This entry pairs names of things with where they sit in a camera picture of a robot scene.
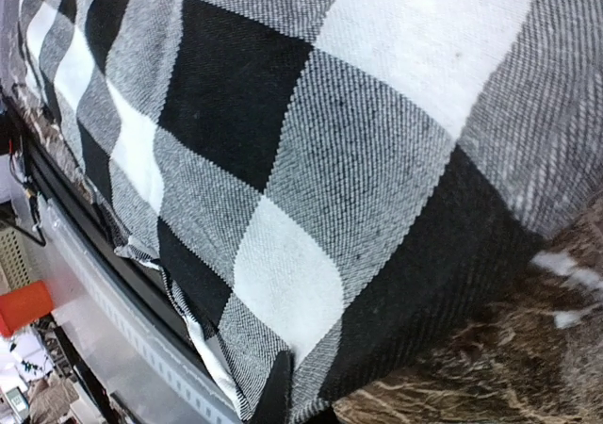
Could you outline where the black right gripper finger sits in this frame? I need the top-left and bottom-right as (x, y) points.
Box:
(252, 351), (294, 424)

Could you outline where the white slotted cable duct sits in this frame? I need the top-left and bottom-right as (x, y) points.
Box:
(40, 200), (238, 423)

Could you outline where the orange block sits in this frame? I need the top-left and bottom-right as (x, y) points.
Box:
(0, 281), (55, 337)

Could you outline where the black white plaid shirt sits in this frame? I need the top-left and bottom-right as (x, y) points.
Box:
(19, 0), (602, 423)

